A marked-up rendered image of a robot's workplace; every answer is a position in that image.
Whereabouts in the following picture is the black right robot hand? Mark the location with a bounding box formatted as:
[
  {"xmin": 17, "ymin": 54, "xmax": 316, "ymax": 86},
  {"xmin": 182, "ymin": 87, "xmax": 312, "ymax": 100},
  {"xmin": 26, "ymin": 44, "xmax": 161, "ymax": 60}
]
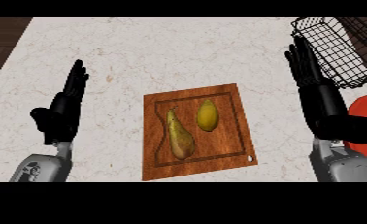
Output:
[{"xmin": 284, "ymin": 35, "xmax": 367, "ymax": 145}]

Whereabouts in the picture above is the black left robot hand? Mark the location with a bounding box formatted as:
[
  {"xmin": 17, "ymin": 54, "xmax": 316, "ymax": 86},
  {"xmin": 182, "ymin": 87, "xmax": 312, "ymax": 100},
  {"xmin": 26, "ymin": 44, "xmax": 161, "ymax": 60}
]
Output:
[{"xmin": 28, "ymin": 59, "xmax": 90, "ymax": 146}]

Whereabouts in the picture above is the green-brown pear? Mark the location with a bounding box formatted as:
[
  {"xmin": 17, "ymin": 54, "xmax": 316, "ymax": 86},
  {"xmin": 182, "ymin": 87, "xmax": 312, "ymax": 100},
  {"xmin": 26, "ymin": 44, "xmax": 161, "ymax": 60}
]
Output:
[{"xmin": 164, "ymin": 106, "xmax": 197, "ymax": 161}]

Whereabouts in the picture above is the black wire tiered basket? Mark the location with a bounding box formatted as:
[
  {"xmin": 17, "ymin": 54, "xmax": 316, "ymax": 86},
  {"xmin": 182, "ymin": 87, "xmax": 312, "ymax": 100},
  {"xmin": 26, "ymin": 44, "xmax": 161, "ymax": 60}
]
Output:
[{"xmin": 290, "ymin": 17, "xmax": 367, "ymax": 89}]

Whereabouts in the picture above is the brown wooden cutting board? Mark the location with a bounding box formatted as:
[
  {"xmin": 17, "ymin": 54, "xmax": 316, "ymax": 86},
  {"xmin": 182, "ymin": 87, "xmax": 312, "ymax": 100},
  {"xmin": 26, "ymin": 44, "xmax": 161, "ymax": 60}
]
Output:
[{"xmin": 140, "ymin": 82, "xmax": 259, "ymax": 182}]

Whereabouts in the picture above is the red round object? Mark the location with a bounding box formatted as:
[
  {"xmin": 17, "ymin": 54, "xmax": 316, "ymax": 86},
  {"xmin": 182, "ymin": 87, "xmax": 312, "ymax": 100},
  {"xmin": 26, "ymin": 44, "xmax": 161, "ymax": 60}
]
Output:
[{"xmin": 342, "ymin": 95, "xmax": 367, "ymax": 158}]

